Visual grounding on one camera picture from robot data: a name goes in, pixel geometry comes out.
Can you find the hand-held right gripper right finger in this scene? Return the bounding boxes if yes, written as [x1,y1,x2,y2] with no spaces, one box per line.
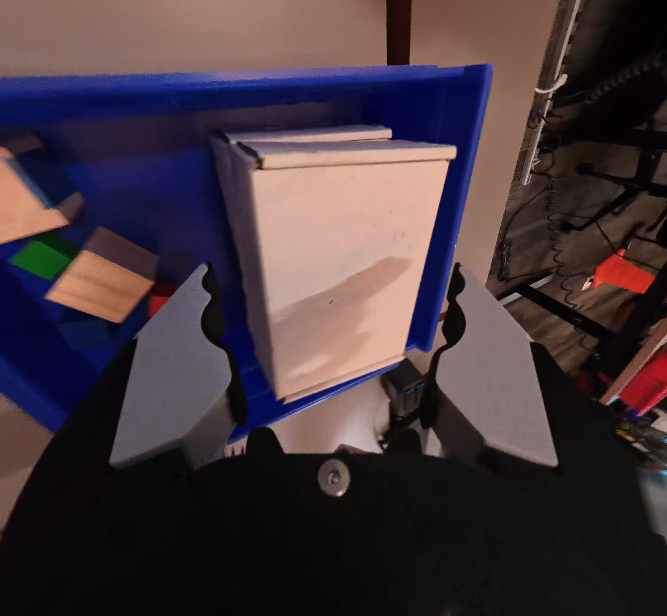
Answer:
[419,261,560,468]

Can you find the natural wooden block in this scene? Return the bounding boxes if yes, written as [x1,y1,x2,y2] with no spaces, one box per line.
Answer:
[0,133,87,246]
[46,226,161,324]

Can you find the grey usb hub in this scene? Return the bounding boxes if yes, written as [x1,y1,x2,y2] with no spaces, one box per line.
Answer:
[383,360,427,419]

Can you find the red wooden block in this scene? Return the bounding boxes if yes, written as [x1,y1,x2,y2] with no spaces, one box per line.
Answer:
[148,282,179,317]

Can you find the orange plastic object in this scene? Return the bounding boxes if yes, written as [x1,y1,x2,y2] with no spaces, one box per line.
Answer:
[583,250,656,294]

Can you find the black stand legs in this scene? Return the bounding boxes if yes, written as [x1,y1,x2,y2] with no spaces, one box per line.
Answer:
[500,147,667,346]

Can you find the green wooden block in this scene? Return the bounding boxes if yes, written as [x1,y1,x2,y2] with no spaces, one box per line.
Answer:
[9,240,80,281]

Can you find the blue plastic bin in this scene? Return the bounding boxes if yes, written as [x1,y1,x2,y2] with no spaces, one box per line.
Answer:
[0,63,494,445]

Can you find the white cardboard box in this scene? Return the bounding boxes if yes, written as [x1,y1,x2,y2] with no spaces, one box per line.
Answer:
[210,125,394,400]
[229,139,458,404]

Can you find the white cable tray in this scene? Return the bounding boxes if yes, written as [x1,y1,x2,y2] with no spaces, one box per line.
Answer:
[520,0,597,185]

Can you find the red plastic bin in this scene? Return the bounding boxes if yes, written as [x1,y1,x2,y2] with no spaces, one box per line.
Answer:
[620,347,667,416]

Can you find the coiled black cable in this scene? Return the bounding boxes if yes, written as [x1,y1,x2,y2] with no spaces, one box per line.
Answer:
[544,168,580,310]

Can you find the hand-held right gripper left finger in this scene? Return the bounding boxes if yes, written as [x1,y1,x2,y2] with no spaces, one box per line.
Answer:
[108,261,248,472]

